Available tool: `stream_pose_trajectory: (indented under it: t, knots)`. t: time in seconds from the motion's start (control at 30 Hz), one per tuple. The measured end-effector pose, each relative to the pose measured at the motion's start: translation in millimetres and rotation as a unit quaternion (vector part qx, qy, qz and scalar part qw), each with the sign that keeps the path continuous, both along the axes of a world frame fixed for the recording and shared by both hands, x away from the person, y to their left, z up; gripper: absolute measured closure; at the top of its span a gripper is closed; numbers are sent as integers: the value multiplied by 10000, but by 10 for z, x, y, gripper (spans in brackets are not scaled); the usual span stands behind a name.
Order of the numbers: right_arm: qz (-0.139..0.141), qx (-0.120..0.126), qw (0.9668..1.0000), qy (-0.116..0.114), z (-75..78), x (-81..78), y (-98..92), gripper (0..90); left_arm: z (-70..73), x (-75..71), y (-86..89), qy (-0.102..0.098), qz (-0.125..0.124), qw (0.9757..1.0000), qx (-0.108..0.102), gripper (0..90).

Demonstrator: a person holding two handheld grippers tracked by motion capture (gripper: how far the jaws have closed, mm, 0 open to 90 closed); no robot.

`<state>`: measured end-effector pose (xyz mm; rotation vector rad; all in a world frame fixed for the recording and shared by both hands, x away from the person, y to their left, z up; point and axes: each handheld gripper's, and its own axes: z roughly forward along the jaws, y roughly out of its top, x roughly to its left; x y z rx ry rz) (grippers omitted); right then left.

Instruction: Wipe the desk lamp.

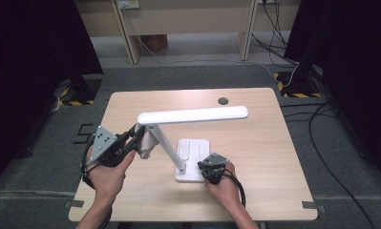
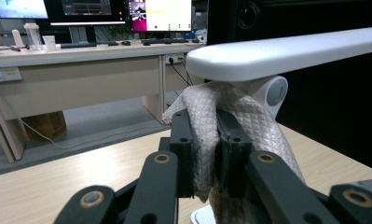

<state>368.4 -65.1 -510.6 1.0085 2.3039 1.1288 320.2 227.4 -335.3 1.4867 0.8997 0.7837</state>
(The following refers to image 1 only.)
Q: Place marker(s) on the brown cardboard box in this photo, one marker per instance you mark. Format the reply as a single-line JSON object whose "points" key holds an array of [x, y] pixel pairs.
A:
{"points": [[154, 42]]}

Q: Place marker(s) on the white desk lamp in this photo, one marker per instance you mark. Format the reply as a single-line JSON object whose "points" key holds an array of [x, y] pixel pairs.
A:
{"points": [[191, 115]]}

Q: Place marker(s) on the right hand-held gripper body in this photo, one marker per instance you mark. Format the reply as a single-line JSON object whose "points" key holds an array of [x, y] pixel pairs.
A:
{"points": [[215, 173]]}

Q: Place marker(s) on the person's right hand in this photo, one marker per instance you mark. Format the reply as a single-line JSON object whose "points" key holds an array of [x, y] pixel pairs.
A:
{"points": [[226, 191]]}

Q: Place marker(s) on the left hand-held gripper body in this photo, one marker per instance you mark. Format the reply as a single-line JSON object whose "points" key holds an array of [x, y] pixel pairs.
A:
{"points": [[102, 143]]}

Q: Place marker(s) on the beige office desk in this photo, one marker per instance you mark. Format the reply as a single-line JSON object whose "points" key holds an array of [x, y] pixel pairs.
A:
{"points": [[185, 22]]}

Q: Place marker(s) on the stand base with hazard tape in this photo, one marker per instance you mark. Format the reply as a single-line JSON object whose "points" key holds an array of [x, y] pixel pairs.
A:
{"points": [[301, 86], [83, 89]]}

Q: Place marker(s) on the person's left hand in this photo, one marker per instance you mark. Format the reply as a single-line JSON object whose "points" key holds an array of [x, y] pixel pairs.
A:
{"points": [[108, 181]]}

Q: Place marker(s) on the white cloth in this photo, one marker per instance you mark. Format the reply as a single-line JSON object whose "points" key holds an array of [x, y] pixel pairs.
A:
{"points": [[146, 146]]}

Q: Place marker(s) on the white power socket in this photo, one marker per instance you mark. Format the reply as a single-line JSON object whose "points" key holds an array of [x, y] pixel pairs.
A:
{"points": [[129, 4]]}

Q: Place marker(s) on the black curtain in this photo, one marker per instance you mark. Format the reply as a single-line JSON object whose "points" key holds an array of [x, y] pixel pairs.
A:
{"points": [[353, 47], [25, 63]]}

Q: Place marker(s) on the grey tape piece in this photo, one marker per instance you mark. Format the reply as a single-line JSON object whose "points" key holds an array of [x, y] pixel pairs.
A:
{"points": [[309, 205], [74, 204]]}

